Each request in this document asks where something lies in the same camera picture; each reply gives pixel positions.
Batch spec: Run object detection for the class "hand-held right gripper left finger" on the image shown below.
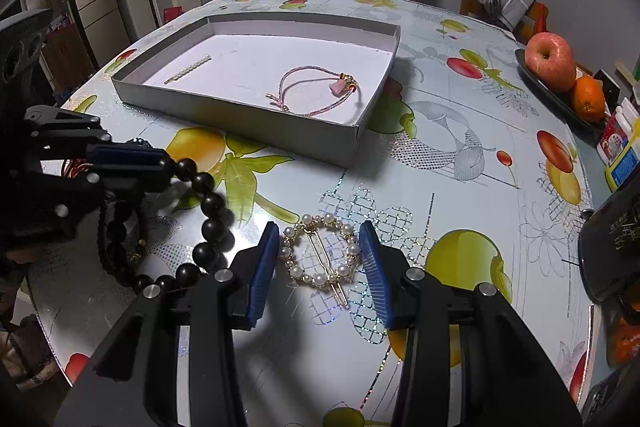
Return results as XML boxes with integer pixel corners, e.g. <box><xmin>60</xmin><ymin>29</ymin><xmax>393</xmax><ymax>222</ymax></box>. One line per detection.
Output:
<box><xmin>52</xmin><ymin>222</ymin><xmax>281</xmax><ymax>427</ymax></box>

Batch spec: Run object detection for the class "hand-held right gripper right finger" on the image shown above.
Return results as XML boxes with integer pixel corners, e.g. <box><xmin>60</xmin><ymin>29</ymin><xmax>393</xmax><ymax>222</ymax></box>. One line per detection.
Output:
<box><xmin>359</xmin><ymin>220</ymin><xmax>583</xmax><ymax>427</ymax></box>

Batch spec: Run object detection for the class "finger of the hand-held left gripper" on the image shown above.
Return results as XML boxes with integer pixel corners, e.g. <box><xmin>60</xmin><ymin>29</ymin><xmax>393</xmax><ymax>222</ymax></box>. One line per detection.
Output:
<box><xmin>22</xmin><ymin>106</ymin><xmax>171</xmax><ymax>170</ymax></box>
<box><xmin>0</xmin><ymin>167</ymin><xmax>177</xmax><ymax>249</ymax></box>

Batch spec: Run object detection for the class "round pearl hair clip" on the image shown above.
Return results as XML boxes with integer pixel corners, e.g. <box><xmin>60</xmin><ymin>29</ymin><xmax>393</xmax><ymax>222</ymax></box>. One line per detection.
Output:
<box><xmin>280</xmin><ymin>213</ymin><xmax>362</xmax><ymax>308</ymax></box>

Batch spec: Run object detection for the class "large black bead bracelet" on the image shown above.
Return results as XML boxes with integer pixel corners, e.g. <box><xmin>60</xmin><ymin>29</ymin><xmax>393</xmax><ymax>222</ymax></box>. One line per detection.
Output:
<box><xmin>132</xmin><ymin>157</ymin><xmax>236</xmax><ymax>295</ymax></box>

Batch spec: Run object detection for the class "straight pearl hairpin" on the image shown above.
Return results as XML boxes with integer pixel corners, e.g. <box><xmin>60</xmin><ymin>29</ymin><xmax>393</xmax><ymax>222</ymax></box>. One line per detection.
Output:
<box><xmin>164</xmin><ymin>56</ymin><xmax>211</xmax><ymax>85</ymax></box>

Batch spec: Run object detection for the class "grey cardboard box tray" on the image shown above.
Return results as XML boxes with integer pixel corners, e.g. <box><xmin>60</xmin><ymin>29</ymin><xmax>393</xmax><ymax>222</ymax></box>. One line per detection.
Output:
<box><xmin>111</xmin><ymin>12</ymin><xmax>402</xmax><ymax>168</ymax></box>

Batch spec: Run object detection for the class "pink string bracelet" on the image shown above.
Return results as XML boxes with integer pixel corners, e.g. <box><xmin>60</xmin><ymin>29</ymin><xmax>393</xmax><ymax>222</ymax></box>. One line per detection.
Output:
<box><xmin>266</xmin><ymin>66</ymin><xmax>361</xmax><ymax>116</ymax></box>

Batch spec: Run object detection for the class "silver refrigerator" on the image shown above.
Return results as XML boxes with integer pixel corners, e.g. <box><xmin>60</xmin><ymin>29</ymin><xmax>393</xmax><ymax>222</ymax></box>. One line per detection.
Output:
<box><xmin>67</xmin><ymin>0</ymin><xmax>131</xmax><ymax>68</ymax></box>

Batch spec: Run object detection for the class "fruit printed tablecloth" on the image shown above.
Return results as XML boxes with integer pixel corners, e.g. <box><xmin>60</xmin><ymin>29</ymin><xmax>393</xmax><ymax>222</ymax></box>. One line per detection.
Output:
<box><xmin>27</xmin><ymin>0</ymin><xmax>601</xmax><ymax>427</ymax></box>

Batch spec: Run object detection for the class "person's quilted clothing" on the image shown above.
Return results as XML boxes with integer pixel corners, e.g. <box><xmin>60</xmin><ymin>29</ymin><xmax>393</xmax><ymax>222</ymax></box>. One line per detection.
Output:
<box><xmin>0</xmin><ymin>312</ymin><xmax>66</xmax><ymax>388</ymax></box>

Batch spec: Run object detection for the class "black bag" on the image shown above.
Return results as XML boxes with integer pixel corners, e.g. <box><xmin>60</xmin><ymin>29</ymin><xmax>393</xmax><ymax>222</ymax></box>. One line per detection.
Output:
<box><xmin>577</xmin><ymin>194</ymin><xmax>640</xmax><ymax>303</ymax></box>

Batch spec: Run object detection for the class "black fruit plate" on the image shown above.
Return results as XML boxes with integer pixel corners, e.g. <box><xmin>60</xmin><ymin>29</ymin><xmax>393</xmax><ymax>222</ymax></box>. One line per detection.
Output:
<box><xmin>515</xmin><ymin>48</ymin><xmax>608</xmax><ymax>142</ymax></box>

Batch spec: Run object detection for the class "red apple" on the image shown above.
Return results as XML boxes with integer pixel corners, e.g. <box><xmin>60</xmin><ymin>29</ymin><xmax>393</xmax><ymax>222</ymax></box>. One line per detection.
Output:
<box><xmin>524</xmin><ymin>32</ymin><xmax>577</xmax><ymax>94</ymax></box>

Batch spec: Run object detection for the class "orange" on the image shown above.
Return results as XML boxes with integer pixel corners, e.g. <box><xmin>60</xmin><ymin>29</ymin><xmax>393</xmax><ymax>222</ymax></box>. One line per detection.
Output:
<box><xmin>567</xmin><ymin>77</ymin><xmax>607</xmax><ymax>122</ymax></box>

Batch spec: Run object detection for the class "white bottle blue label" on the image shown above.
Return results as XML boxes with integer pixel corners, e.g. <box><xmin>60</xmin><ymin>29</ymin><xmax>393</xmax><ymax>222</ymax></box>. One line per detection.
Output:
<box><xmin>596</xmin><ymin>104</ymin><xmax>640</xmax><ymax>192</ymax></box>

